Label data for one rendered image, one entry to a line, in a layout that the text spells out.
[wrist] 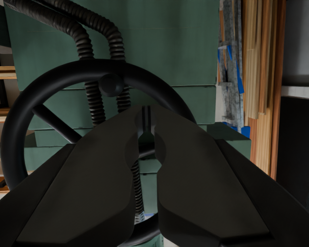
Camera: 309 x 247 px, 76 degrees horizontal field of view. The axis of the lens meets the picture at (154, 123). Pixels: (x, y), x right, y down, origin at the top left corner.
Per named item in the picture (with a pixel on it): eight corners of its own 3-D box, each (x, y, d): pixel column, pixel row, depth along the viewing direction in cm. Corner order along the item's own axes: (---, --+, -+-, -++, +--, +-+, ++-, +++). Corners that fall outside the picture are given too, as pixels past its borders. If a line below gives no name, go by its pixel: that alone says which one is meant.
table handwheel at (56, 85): (178, 273, 30) (-17, 241, 28) (167, 198, 50) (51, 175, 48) (236, 87, 25) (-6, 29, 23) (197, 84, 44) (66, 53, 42)
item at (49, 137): (207, 124, 46) (206, 141, 47) (189, 111, 67) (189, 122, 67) (33, 130, 46) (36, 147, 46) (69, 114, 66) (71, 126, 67)
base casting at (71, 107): (218, 85, 44) (217, 125, 46) (180, 82, 100) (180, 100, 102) (16, 91, 44) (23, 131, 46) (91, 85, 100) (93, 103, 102)
